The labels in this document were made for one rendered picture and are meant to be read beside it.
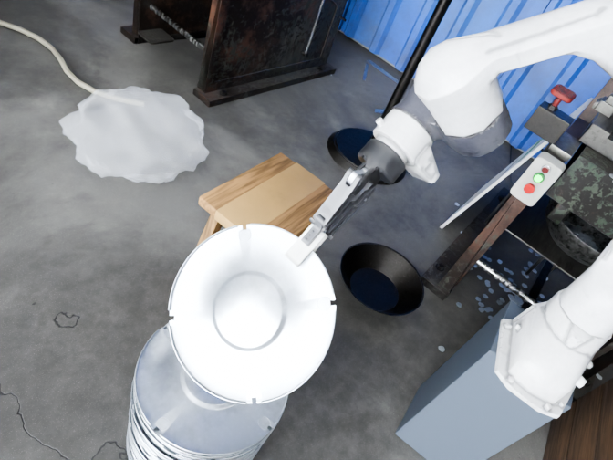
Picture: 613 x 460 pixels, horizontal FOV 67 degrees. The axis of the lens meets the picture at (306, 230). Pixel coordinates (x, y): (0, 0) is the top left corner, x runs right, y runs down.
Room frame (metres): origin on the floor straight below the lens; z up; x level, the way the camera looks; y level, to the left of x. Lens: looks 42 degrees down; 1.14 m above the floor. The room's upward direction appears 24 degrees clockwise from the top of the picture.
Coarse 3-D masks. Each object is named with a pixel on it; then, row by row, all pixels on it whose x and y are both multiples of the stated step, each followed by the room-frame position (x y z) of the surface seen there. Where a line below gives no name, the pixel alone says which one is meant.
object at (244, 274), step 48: (240, 240) 0.54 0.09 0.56; (288, 240) 0.55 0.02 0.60; (192, 288) 0.47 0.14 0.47; (240, 288) 0.48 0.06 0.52; (288, 288) 0.49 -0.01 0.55; (192, 336) 0.42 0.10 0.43; (240, 336) 0.42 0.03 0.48; (288, 336) 0.44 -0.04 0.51; (240, 384) 0.37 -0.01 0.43; (288, 384) 0.38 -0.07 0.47
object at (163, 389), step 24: (144, 360) 0.41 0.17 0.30; (168, 360) 0.43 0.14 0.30; (144, 384) 0.37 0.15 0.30; (168, 384) 0.38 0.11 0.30; (192, 384) 0.40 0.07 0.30; (144, 408) 0.33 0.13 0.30; (168, 408) 0.35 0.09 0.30; (192, 408) 0.36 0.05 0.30; (216, 408) 0.38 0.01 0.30; (240, 408) 0.40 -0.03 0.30; (264, 408) 0.42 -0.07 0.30; (168, 432) 0.31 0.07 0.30; (192, 432) 0.33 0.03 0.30; (216, 432) 0.34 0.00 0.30; (240, 432) 0.36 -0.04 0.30; (264, 432) 0.38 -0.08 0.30
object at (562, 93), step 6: (558, 84) 1.36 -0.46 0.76; (552, 90) 1.31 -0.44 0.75; (558, 90) 1.31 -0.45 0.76; (564, 90) 1.32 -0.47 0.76; (570, 90) 1.35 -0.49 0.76; (558, 96) 1.30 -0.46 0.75; (564, 96) 1.29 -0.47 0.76; (570, 96) 1.31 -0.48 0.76; (576, 96) 1.33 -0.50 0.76; (558, 102) 1.32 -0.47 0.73; (570, 102) 1.30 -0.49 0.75
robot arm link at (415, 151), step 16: (400, 112) 0.69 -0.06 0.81; (384, 128) 0.67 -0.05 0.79; (400, 128) 0.67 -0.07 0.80; (416, 128) 0.67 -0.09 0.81; (400, 144) 0.65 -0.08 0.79; (416, 144) 0.66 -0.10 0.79; (416, 160) 0.66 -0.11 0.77; (432, 160) 0.68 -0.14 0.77; (416, 176) 0.70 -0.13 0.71; (432, 176) 0.67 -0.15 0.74
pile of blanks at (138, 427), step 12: (132, 384) 0.38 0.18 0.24; (132, 396) 0.36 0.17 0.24; (132, 408) 0.35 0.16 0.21; (132, 420) 0.34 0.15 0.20; (144, 420) 0.31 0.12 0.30; (132, 432) 0.34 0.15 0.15; (144, 432) 0.32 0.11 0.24; (156, 432) 0.30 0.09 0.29; (132, 444) 0.33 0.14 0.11; (144, 444) 0.31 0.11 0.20; (156, 444) 0.30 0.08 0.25; (168, 444) 0.29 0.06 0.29; (132, 456) 0.33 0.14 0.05; (144, 456) 0.31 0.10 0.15; (156, 456) 0.30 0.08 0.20; (168, 456) 0.29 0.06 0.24; (180, 456) 0.29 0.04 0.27; (192, 456) 0.30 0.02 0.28; (204, 456) 0.30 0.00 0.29; (216, 456) 0.31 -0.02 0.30; (228, 456) 0.32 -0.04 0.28; (240, 456) 0.34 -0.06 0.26; (252, 456) 0.38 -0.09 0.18
